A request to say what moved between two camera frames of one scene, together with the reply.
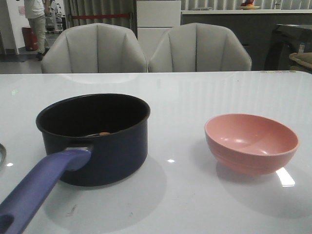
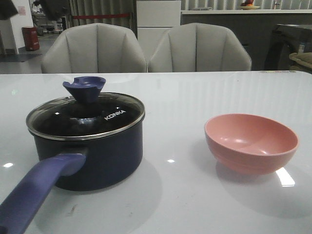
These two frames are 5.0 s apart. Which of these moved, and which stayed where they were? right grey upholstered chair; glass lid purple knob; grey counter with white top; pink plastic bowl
Moved: glass lid purple knob
Stayed: right grey upholstered chair; grey counter with white top; pink plastic bowl
